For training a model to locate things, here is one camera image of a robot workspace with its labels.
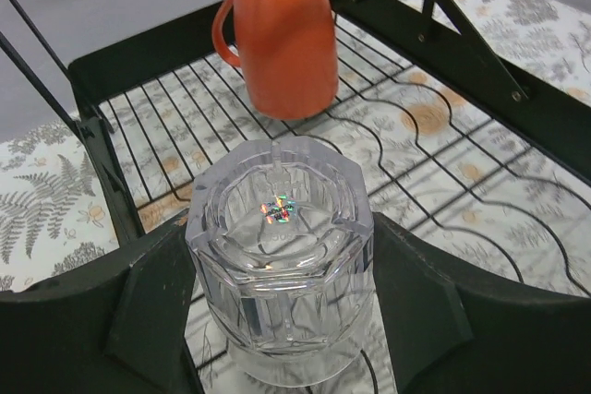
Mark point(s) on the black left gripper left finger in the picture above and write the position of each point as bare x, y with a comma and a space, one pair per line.
114, 325

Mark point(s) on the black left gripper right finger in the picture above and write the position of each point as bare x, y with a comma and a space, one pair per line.
452, 327

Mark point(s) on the black wire dish rack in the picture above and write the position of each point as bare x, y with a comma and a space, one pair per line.
551, 121

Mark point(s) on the clear faceted glass tumbler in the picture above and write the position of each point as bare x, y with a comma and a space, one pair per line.
281, 234

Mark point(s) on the orange ceramic mug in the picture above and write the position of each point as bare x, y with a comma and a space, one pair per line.
286, 50

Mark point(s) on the floral table mat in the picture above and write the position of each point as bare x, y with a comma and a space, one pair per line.
508, 11

